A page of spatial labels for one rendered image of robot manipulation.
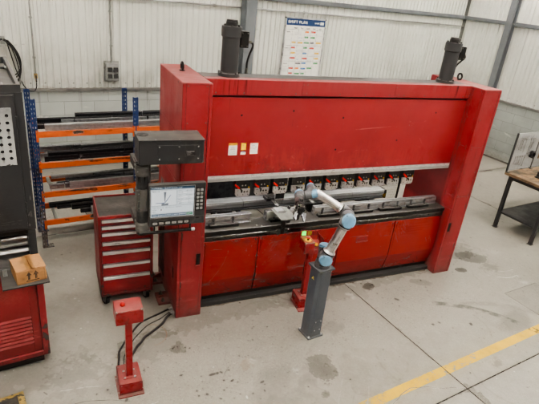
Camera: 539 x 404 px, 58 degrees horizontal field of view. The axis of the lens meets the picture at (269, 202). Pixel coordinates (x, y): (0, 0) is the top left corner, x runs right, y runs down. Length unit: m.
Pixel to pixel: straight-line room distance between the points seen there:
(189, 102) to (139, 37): 4.44
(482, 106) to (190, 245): 3.42
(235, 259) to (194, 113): 1.61
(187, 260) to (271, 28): 5.71
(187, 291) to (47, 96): 4.48
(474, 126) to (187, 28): 4.96
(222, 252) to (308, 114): 1.58
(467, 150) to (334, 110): 1.74
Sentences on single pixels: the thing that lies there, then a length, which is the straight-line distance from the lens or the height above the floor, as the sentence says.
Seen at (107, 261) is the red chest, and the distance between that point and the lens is 4.88.
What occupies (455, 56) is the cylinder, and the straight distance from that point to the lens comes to 5.68.
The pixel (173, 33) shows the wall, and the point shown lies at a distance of 8.55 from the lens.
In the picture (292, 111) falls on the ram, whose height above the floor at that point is 2.01.
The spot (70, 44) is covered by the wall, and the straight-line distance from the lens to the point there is 8.16.
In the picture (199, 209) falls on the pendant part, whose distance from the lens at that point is 3.94.
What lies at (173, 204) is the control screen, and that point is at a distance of 3.87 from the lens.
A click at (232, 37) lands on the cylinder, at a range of 4.31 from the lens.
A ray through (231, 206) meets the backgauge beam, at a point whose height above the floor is 0.94.
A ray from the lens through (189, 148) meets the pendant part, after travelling 3.74.
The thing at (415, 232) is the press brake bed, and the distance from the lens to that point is 6.01.
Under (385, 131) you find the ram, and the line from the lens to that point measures 5.27.
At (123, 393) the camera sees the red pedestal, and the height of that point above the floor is 0.03.
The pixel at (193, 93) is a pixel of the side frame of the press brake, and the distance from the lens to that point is 4.01.
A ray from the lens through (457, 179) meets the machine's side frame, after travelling 5.97.
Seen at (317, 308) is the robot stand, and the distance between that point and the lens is 4.66.
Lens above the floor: 3.08
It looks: 24 degrees down
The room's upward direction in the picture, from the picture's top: 7 degrees clockwise
